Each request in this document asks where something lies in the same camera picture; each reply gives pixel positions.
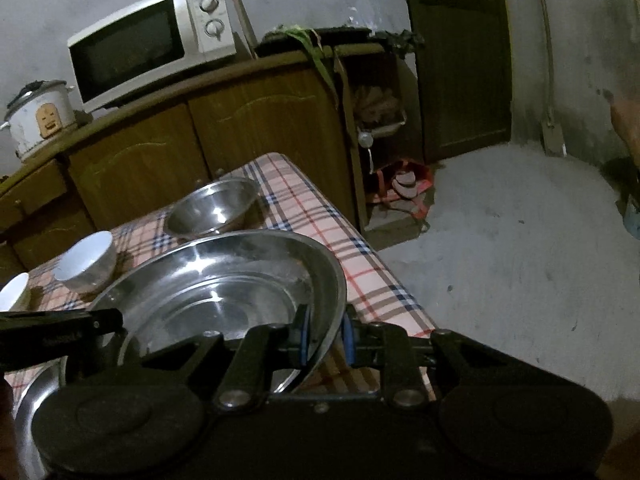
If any wide white ceramic bowl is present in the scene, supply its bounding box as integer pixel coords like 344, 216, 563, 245
0, 272, 30, 312

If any large steel plate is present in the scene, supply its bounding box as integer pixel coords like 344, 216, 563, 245
90, 230, 347, 393

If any small steel bowl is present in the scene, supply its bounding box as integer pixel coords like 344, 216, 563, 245
164, 177, 260, 240

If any red sandals pile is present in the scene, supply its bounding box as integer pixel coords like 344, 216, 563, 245
366, 158, 434, 221

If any white rice cooker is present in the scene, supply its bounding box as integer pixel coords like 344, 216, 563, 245
1, 80, 77, 162

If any brown wooden cabinet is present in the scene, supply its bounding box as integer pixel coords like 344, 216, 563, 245
1, 44, 396, 280

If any dark wooden door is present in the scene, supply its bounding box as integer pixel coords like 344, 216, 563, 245
407, 0, 512, 162

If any green cloth on cabinet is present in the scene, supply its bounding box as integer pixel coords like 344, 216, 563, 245
262, 25, 340, 108

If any white microwave oven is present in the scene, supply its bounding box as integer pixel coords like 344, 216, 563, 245
67, 0, 236, 112

